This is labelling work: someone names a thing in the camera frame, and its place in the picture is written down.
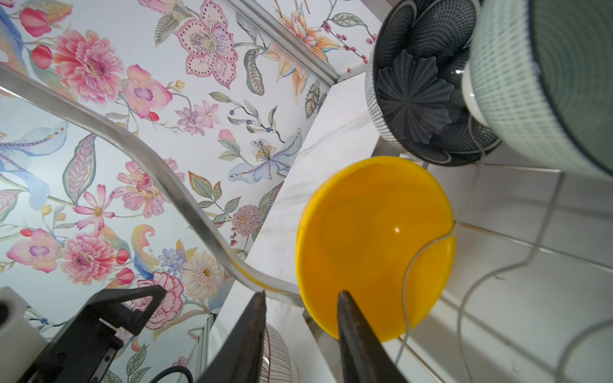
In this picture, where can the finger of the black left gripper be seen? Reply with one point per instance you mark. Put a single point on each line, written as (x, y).
(84, 348)

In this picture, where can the stainless steel dish rack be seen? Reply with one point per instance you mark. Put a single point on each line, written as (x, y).
(177, 143)

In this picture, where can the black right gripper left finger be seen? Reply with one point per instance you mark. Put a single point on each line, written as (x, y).
(240, 359)

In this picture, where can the pink striped bowl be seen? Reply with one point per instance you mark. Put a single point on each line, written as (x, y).
(277, 365)

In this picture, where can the yellow bowl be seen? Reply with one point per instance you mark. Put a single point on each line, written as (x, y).
(381, 230)

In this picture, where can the pale green bowl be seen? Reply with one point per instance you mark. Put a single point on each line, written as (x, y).
(540, 76)

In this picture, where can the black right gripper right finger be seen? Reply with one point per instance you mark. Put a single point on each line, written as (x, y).
(363, 357)

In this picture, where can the dark patterned bowl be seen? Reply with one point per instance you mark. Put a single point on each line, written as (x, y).
(414, 83)

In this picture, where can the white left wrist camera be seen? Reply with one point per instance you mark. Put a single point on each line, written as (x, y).
(20, 342)

